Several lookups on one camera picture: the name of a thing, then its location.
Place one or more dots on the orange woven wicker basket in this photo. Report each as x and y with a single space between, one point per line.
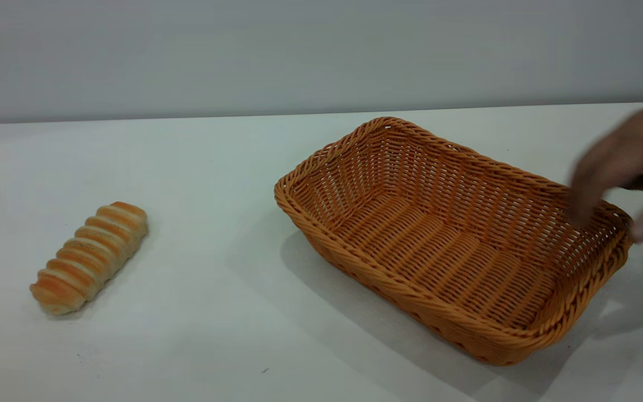
438 245

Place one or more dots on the ridged golden bread roll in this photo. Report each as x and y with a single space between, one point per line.
90 257

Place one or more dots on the bare person's hand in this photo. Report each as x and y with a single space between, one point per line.
628 148

